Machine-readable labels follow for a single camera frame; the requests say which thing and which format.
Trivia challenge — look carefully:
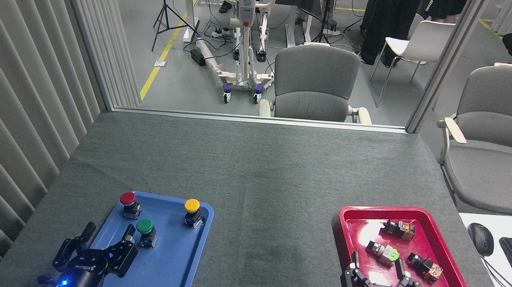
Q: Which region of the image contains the green push button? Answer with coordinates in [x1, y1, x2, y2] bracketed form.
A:
[135, 218, 159, 249]

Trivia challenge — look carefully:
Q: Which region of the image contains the red push button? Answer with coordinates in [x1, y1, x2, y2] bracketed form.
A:
[118, 191, 142, 220]

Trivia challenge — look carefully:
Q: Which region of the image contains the yellow push button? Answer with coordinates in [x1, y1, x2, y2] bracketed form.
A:
[183, 198, 205, 230]

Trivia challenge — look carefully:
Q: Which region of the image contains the blue plastic tray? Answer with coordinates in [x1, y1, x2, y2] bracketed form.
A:
[63, 186, 216, 287]

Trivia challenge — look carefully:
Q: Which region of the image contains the black computer mouse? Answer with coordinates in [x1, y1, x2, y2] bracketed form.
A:
[466, 222, 496, 257]

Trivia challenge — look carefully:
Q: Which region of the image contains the grey chair with cream armrests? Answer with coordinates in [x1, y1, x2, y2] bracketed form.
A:
[258, 40, 377, 125]
[431, 61, 512, 216]

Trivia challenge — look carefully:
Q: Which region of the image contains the black power adapter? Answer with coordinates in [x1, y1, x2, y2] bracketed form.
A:
[189, 48, 207, 67]

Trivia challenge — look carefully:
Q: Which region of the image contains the black tripod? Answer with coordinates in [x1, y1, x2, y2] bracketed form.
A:
[151, 0, 201, 55]
[310, 0, 338, 46]

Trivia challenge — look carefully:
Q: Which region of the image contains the white plastic chair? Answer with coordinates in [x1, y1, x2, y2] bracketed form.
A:
[368, 17, 456, 113]

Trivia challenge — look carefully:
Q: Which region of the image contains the person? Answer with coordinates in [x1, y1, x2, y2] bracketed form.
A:
[358, 0, 429, 70]
[416, 0, 469, 25]

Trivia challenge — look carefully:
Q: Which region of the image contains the white stand on wheels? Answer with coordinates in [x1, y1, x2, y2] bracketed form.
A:
[191, 0, 281, 107]

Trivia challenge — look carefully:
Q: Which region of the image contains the green and silver switch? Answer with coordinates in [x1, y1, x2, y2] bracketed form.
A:
[364, 240, 401, 267]

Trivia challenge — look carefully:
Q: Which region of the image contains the black switch with orange block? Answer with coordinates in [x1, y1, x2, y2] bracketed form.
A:
[405, 252, 445, 284]

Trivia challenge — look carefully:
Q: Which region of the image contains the black and orange switch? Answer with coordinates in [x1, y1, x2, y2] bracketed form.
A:
[382, 219, 416, 242]

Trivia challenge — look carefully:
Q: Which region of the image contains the silver post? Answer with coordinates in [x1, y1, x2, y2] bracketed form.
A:
[405, 0, 492, 138]

